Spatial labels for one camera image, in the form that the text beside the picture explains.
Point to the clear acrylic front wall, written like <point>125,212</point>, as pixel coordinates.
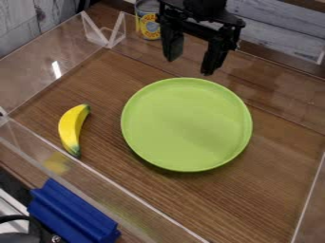
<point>38,162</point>

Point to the green round plate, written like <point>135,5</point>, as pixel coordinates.
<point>187,124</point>

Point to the clear acrylic corner bracket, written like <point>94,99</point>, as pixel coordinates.
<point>106,37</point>

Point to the blue plastic clamp block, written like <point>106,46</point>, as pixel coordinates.
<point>76,220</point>

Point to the yellow toy banana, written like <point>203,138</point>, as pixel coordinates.
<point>70,128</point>

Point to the yellow labelled tin can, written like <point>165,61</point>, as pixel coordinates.
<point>148,26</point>

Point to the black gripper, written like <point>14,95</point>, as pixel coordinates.
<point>203,18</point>

